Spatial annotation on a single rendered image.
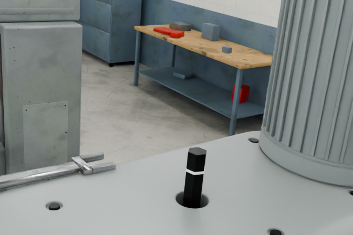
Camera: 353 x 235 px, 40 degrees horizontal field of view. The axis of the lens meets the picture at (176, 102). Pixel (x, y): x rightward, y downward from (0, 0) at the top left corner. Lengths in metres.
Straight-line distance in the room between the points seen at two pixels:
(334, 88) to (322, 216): 0.15
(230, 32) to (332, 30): 5.99
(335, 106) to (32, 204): 0.35
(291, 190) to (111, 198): 0.21
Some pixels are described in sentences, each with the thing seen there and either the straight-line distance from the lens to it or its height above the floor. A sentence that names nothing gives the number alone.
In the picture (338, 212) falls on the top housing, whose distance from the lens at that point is 0.57.
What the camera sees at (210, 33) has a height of 0.97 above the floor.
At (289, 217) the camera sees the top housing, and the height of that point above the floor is 1.89.
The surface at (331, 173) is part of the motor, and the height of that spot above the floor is 1.91.
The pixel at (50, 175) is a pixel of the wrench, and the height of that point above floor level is 1.89.
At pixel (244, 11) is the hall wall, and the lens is 6.38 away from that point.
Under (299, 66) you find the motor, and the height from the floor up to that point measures 2.03.
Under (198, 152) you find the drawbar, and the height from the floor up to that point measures 1.95.
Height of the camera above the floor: 2.16
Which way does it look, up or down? 19 degrees down
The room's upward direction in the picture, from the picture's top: 5 degrees clockwise
